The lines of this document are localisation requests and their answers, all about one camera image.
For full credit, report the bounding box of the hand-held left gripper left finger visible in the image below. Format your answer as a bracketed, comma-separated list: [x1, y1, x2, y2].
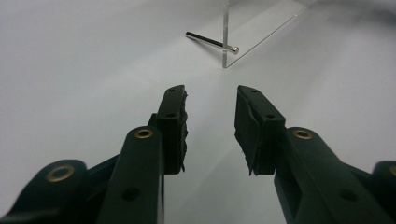
[95, 84, 189, 224]

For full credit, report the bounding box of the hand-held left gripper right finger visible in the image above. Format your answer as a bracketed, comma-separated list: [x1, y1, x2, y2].
[233, 85, 396, 224]

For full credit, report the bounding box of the metal screw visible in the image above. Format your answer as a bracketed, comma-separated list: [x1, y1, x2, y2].
[185, 31, 240, 56]

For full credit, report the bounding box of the clear acrylic plate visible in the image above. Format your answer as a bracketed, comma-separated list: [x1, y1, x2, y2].
[221, 0, 316, 69]

